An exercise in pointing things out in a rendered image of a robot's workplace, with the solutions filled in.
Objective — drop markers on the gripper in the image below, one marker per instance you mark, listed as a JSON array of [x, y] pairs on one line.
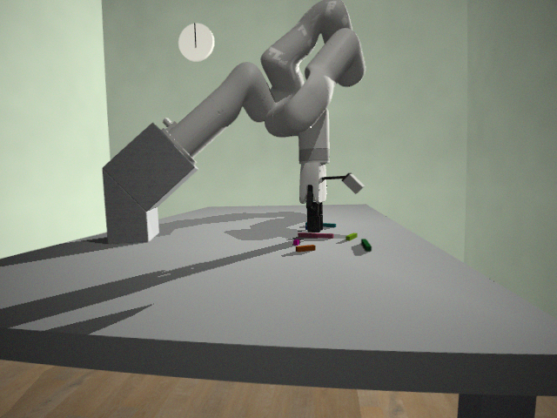
[[311, 186]]

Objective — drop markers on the orange rod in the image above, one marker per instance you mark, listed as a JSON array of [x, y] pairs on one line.
[[305, 248]]

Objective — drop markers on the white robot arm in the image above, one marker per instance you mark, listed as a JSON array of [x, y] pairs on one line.
[[291, 107]]

